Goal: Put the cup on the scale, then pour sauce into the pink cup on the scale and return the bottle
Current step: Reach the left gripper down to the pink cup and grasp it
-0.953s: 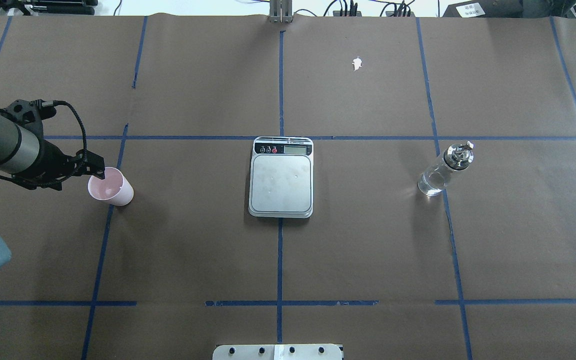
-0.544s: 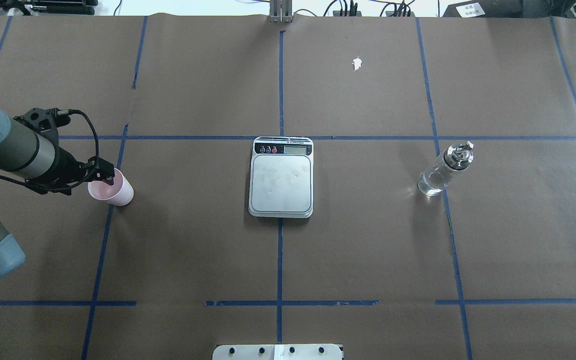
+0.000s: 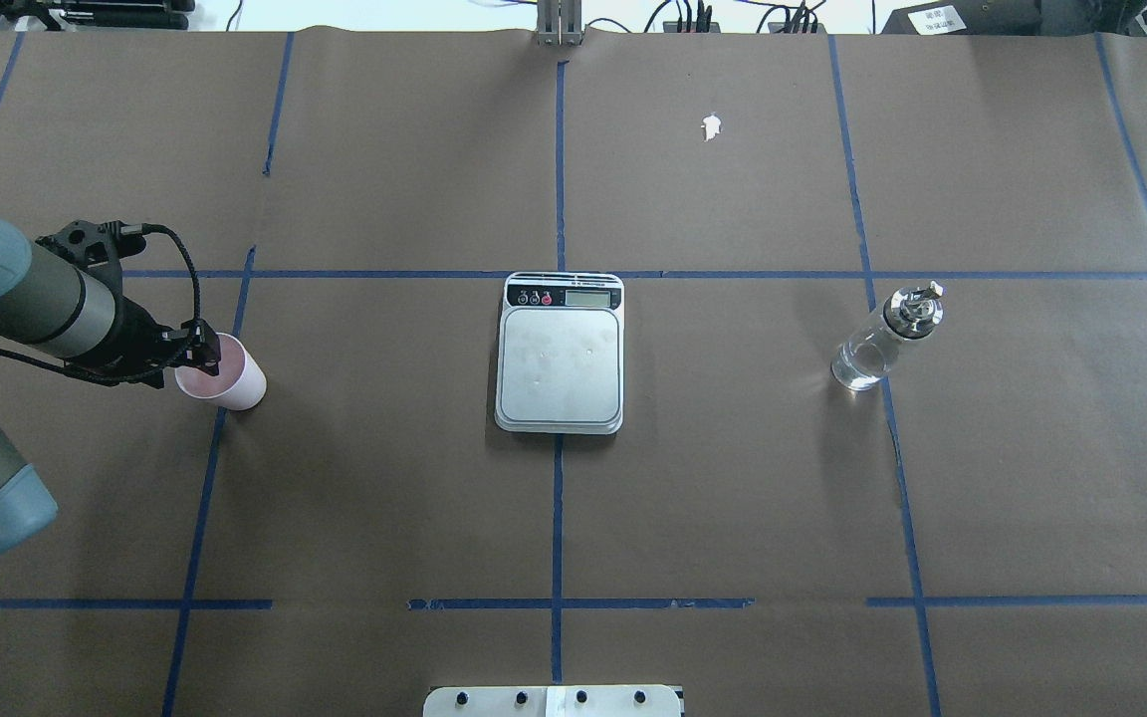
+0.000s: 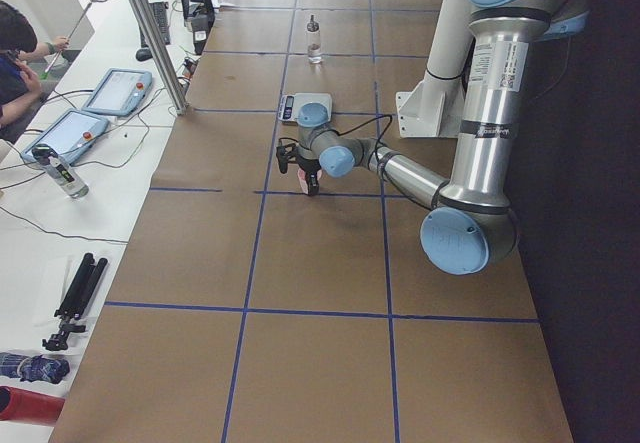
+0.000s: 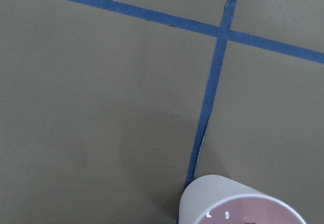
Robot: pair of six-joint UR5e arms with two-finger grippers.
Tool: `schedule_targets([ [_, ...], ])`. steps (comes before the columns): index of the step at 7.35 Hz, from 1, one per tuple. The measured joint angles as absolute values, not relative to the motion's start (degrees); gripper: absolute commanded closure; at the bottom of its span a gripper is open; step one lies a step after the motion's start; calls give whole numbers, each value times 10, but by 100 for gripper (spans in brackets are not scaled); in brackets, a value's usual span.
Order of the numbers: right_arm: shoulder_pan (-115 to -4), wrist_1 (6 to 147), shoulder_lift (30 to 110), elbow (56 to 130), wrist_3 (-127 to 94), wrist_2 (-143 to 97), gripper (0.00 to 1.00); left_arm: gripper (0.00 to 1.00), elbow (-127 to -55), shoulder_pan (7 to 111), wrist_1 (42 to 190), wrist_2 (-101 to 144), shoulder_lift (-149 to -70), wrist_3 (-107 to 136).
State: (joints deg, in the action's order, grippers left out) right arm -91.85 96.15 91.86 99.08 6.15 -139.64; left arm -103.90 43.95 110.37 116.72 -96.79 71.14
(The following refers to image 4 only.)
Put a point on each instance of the seated person dark hair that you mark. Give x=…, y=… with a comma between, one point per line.
x=21, y=89

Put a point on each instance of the black monitor stand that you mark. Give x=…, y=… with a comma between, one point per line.
x=199, y=17

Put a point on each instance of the red cylinder bottle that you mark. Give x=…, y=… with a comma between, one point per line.
x=24, y=406

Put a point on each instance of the clear water bottle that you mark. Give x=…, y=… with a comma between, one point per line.
x=59, y=170

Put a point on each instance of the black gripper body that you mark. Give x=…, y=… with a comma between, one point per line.
x=307, y=166

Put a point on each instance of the near teach pendant tablet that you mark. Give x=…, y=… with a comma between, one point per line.
x=71, y=135

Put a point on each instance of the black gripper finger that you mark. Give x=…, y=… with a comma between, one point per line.
x=312, y=182

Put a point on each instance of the black folded tripod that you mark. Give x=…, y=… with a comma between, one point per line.
x=76, y=301

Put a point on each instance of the glass sauce dispenser bottle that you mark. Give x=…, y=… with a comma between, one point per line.
x=313, y=41

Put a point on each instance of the grabber stick tool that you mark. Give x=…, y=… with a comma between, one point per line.
x=59, y=52

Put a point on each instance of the far teach pendant tablet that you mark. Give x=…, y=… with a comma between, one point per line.
x=119, y=93

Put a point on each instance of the digital kitchen scale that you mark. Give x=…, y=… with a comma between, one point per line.
x=306, y=109

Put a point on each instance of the blue folded umbrella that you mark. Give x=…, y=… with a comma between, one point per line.
x=33, y=368

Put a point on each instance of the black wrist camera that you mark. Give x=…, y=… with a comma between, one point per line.
x=286, y=153

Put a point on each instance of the black computer mouse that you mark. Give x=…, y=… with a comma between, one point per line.
x=143, y=54

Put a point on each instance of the teach pendant tablet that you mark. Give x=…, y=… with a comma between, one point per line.
x=71, y=135
x=119, y=93

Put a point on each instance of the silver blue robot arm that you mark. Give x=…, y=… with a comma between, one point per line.
x=471, y=91

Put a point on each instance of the aluminium frame post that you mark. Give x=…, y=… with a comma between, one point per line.
x=144, y=16

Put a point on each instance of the pink paper cup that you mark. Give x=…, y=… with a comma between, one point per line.
x=301, y=179

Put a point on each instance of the black keyboard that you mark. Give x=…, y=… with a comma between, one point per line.
x=159, y=11

